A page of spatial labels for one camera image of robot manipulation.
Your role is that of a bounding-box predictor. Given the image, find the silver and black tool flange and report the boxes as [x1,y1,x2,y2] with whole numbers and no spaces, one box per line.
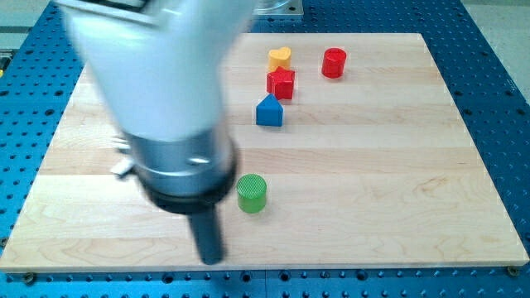
[111,123,238,214]

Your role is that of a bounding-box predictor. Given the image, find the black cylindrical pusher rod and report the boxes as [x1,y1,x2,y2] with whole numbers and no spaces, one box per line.
[188,205,224,265]

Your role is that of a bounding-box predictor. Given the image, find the green cylinder block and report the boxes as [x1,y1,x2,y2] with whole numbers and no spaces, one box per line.
[236,174,267,214]

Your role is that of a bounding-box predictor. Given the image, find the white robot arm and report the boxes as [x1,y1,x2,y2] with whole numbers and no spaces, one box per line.
[58,0,256,265]

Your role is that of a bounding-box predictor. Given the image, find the blue triangle block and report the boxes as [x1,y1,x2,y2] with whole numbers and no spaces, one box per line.
[256,94,283,127]

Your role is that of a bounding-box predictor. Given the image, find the red star block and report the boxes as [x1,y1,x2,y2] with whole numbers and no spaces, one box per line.
[266,66,296,99]

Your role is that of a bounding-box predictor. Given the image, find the yellow heart block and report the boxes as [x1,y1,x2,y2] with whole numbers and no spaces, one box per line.
[268,46,292,72]

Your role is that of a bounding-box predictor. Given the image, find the light wooden board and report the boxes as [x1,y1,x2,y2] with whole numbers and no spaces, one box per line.
[1,33,528,273]

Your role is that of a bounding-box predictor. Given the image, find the red cylinder block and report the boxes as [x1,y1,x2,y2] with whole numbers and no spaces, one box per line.
[321,48,347,79]

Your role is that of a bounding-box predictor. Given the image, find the clear robot base plate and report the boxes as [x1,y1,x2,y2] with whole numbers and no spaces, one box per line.
[253,0,304,16]

